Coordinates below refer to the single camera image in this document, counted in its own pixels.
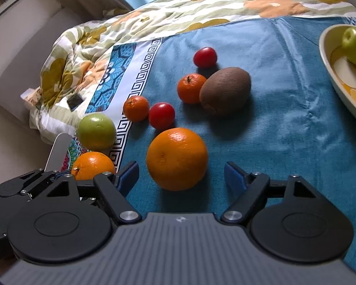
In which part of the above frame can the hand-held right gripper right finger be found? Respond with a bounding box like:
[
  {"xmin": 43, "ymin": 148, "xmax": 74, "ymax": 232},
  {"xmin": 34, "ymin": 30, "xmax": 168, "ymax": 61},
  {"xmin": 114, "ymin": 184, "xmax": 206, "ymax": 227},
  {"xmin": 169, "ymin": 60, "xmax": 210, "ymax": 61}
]
[{"xmin": 220, "ymin": 161, "xmax": 318, "ymax": 223}]

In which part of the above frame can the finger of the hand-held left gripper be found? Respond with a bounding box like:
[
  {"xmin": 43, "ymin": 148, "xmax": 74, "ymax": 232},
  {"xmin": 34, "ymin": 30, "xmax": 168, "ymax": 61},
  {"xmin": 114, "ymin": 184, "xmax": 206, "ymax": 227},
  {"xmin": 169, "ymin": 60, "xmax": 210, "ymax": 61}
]
[{"xmin": 0, "ymin": 169, "xmax": 78, "ymax": 199}]

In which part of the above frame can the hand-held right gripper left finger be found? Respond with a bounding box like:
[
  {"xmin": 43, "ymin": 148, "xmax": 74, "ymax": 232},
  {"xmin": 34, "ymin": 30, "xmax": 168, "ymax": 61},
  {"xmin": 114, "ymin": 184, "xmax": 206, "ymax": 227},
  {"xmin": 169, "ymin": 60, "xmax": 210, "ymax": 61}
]
[{"xmin": 46, "ymin": 160, "xmax": 142, "ymax": 225}]

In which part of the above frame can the large orange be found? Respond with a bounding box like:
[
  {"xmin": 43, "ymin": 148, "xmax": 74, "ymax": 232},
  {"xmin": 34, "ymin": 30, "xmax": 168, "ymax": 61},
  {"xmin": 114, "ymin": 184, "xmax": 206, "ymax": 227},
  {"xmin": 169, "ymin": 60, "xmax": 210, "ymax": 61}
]
[{"xmin": 146, "ymin": 127, "xmax": 208, "ymax": 191}]

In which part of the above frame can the green apple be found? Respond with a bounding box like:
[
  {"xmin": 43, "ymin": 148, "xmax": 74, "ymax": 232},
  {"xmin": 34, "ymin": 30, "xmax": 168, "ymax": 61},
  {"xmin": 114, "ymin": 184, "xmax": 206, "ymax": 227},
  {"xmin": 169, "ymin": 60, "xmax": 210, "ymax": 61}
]
[
  {"xmin": 342, "ymin": 27, "xmax": 356, "ymax": 66},
  {"xmin": 77, "ymin": 113, "xmax": 117, "ymax": 151}
]

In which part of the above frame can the mandarin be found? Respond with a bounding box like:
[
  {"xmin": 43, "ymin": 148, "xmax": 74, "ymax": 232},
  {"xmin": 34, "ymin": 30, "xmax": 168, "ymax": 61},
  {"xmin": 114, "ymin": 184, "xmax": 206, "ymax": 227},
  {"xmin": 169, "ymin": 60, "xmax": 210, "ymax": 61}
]
[
  {"xmin": 177, "ymin": 73, "xmax": 208, "ymax": 104},
  {"xmin": 123, "ymin": 95, "xmax": 150, "ymax": 122}
]

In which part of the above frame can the red tomato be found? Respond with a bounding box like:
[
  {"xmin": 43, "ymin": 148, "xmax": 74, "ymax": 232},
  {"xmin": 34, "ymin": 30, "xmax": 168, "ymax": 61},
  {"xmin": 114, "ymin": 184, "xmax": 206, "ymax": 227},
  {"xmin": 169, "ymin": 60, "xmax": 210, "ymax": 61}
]
[
  {"xmin": 193, "ymin": 47, "xmax": 218, "ymax": 68},
  {"xmin": 148, "ymin": 102, "xmax": 176, "ymax": 130}
]

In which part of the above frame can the brown kiwi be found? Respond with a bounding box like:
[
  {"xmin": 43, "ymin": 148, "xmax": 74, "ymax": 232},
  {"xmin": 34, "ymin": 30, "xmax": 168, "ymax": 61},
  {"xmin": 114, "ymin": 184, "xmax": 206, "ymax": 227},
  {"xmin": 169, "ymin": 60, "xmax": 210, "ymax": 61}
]
[{"xmin": 199, "ymin": 67, "xmax": 252, "ymax": 116}]

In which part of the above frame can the cream ceramic bowl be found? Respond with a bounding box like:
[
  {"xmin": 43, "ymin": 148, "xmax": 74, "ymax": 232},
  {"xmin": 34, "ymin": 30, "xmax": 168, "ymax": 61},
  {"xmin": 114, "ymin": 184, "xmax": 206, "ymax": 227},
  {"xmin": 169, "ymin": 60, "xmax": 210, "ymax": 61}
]
[{"xmin": 319, "ymin": 24, "xmax": 356, "ymax": 129}]

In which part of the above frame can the grey flat panel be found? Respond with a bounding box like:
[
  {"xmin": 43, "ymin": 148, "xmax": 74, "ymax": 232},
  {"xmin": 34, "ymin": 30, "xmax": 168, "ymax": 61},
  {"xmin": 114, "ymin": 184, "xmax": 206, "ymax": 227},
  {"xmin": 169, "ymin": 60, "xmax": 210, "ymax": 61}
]
[{"xmin": 44, "ymin": 133, "xmax": 73, "ymax": 172}]

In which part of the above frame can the blue patterned towel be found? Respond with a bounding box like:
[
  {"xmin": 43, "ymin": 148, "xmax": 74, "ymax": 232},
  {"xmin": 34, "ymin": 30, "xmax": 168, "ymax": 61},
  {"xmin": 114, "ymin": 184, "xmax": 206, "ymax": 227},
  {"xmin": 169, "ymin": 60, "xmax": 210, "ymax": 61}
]
[{"xmin": 59, "ymin": 16, "xmax": 356, "ymax": 274}]

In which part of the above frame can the small pale packet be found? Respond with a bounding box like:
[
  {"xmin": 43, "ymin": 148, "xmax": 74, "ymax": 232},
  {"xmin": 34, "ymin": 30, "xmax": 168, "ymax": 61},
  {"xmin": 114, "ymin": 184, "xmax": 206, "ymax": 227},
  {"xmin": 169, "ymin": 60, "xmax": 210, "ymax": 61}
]
[{"xmin": 21, "ymin": 87, "xmax": 43, "ymax": 107}]

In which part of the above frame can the small black flat object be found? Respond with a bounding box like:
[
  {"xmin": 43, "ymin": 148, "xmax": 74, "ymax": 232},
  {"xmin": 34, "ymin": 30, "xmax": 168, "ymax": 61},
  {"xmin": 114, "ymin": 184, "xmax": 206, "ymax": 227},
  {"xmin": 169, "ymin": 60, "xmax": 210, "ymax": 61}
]
[{"xmin": 67, "ymin": 93, "xmax": 84, "ymax": 110}]

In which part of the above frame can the beige upholstered headboard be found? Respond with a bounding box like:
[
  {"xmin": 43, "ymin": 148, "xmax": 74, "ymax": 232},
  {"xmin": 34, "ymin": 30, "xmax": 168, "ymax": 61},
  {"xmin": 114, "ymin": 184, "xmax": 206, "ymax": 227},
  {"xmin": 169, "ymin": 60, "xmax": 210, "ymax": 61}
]
[{"xmin": 0, "ymin": 7, "xmax": 84, "ymax": 131}]

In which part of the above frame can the floral striped duvet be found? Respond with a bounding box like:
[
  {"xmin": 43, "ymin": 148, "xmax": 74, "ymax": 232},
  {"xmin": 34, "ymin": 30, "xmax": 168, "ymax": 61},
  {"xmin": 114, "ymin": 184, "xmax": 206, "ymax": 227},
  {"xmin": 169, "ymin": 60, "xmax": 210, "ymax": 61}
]
[{"xmin": 30, "ymin": 0, "xmax": 356, "ymax": 143}]

